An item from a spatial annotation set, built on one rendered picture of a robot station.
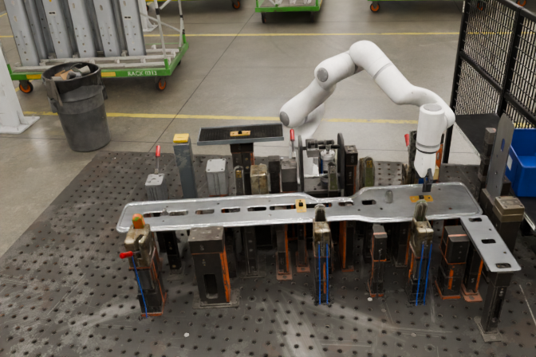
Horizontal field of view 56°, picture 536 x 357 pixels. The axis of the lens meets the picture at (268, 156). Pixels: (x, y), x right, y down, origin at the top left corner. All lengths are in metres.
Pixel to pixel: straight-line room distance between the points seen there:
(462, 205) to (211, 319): 1.03
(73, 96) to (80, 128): 0.32
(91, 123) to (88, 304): 2.74
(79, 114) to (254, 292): 2.99
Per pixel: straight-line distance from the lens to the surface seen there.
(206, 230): 1.83
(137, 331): 2.00
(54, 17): 6.46
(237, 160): 2.18
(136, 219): 1.84
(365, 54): 1.91
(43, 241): 2.58
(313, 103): 2.21
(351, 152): 2.07
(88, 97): 4.58
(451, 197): 2.06
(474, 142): 2.41
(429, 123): 1.82
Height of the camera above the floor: 2.15
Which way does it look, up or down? 30 degrees down
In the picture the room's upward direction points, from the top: 4 degrees counter-clockwise
